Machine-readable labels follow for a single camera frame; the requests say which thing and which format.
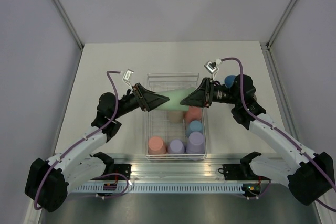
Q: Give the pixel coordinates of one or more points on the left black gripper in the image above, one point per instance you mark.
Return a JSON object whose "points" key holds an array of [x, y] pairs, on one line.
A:
{"points": [[147, 99]]}

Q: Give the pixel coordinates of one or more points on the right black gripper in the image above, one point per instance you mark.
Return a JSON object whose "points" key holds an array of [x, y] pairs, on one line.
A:
{"points": [[202, 97]]}

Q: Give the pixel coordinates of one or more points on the pink cup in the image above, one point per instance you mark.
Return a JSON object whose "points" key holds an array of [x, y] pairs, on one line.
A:
{"points": [[156, 146], [193, 114]]}

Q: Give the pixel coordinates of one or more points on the green cup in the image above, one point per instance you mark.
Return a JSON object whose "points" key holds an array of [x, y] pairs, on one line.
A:
{"points": [[175, 98]]}

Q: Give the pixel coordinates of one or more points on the beige cup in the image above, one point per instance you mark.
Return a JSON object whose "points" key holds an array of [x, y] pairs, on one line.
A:
{"points": [[175, 117]]}

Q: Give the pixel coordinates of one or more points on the light blue cup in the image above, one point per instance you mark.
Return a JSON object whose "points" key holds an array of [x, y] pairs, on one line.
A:
{"points": [[194, 126]]}

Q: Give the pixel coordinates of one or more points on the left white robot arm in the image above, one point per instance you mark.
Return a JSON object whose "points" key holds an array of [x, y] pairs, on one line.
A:
{"points": [[50, 181]]}

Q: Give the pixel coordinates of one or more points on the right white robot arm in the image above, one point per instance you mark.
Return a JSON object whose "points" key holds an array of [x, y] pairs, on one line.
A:
{"points": [[307, 174]]}

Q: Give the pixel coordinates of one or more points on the pink cup front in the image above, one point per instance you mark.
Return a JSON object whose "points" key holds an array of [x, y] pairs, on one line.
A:
{"points": [[156, 146]]}

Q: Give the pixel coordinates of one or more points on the large purple cup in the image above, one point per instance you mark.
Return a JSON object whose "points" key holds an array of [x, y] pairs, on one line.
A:
{"points": [[195, 143]]}

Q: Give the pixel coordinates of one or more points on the small purple cup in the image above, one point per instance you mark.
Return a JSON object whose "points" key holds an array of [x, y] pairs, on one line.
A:
{"points": [[176, 146]]}

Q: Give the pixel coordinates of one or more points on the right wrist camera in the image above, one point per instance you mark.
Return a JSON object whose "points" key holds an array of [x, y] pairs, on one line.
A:
{"points": [[213, 67]]}

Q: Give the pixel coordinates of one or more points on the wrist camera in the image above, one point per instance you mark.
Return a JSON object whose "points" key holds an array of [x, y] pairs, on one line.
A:
{"points": [[213, 67], [127, 77]]}

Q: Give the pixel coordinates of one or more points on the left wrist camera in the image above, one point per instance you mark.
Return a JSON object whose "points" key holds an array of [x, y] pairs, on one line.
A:
{"points": [[127, 77]]}

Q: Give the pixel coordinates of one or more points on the clear wire dish rack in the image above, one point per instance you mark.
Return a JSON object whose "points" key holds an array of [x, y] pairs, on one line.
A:
{"points": [[175, 132]]}

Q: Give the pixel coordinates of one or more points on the aluminium front rail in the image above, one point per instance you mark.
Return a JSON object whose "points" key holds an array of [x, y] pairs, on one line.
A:
{"points": [[175, 171]]}

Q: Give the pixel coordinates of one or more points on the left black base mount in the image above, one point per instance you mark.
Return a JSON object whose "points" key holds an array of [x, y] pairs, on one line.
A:
{"points": [[110, 172]]}

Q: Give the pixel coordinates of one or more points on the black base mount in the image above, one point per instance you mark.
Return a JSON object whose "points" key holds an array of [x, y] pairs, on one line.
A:
{"points": [[232, 172], [110, 172]]}

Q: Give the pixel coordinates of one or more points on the right aluminium frame post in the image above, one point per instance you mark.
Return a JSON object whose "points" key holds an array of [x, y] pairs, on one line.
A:
{"points": [[281, 22]]}

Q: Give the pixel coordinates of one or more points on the aluminium frame post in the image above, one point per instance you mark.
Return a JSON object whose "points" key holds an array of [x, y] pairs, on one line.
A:
{"points": [[281, 22], [68, 23]]}

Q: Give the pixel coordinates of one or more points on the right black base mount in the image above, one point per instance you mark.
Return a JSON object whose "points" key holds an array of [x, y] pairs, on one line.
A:
{"points": [[232, 172]]}

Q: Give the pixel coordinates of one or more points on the white slotted cable duct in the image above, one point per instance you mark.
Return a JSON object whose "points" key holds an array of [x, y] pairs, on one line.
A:
{"points": [[156, 188]]}

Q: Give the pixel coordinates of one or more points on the left aluminium frame post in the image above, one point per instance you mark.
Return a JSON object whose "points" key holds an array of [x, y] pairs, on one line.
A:
{"points": [[68, 23]]}

